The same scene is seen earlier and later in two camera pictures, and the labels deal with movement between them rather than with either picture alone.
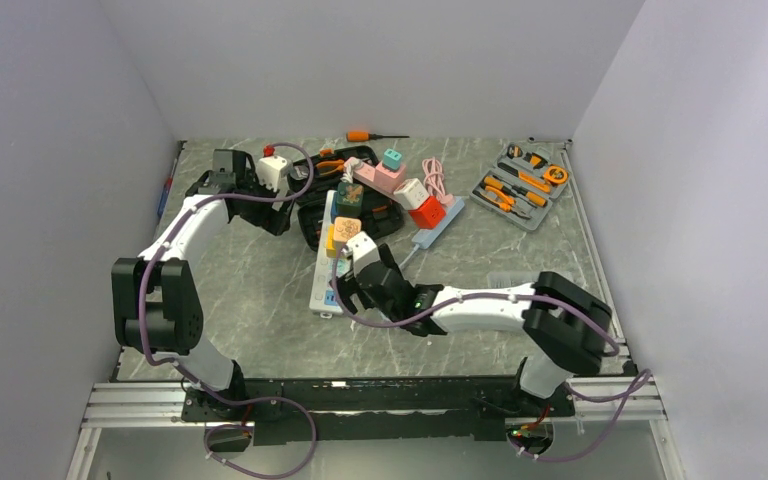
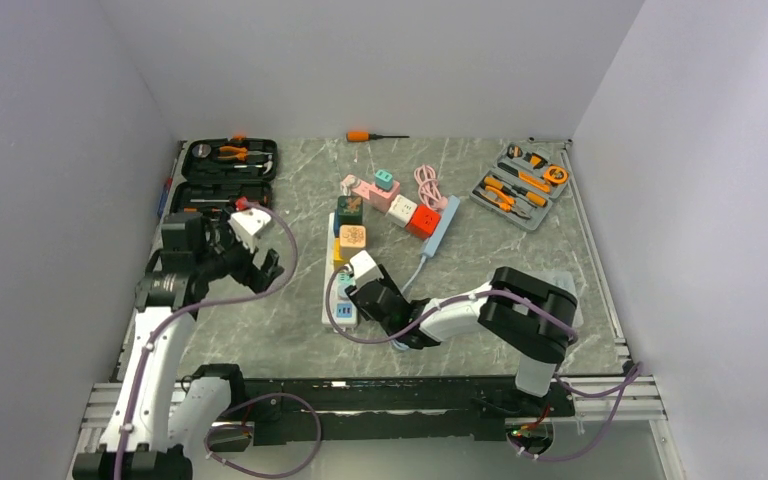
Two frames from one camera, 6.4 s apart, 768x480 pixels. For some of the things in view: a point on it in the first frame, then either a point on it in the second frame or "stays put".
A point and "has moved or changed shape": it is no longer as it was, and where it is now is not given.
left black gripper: x=271 y=220 to x=252 y=277
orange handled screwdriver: x=365 y=136 stays put
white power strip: x=322 y=296 has moved or changed shape
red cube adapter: x=430 y=214 has moved or changed shape
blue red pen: x=169 y=182 stays put
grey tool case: x=525 y=179 stays put
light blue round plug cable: x=416 y=247 to x=415 y=271
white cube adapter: x=411 y=192 has moved or changed shape
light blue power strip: x=425 y=237 has moved or changed shape
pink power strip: x=379 y=177 to x=379 y=199
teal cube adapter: x=392 y=159 to x=384 y=179
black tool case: x=312 y=176 has moved or changed shape
